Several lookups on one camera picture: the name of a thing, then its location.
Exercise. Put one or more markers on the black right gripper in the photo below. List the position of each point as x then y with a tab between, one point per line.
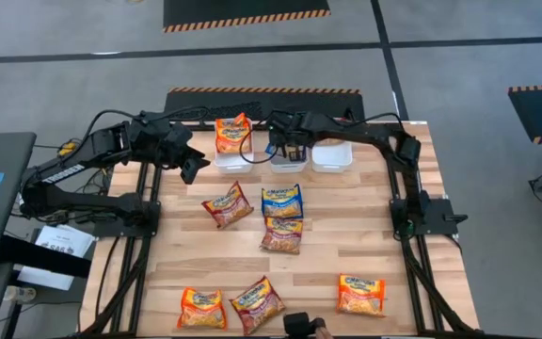
287	129

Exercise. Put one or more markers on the yellow connector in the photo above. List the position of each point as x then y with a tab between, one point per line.
67	150

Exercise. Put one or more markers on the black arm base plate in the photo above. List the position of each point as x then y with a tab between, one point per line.
440	221
111	230

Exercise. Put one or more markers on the orange Maruchan ramen packet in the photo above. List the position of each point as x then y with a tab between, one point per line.
232	139
360	296
202	311

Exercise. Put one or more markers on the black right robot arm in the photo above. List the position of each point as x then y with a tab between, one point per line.
370	134

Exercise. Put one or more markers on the clear plastic bottle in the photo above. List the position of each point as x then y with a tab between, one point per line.
19	294

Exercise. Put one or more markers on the white plastic bin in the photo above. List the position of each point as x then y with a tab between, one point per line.
233	166
332	157
290	168

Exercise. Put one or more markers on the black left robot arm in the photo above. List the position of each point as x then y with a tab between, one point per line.
64	172

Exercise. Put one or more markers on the white paper sheet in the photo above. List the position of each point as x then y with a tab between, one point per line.
71	235

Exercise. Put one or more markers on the black flat beam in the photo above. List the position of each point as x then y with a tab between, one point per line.
40	256

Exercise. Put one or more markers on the dark grey desk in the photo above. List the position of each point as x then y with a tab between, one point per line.
12	155

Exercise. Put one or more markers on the red Maruchan ramen packet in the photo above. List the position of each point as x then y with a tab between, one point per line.
257	306
227	207
281	237

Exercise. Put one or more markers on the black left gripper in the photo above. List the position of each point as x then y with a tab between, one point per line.
174	143

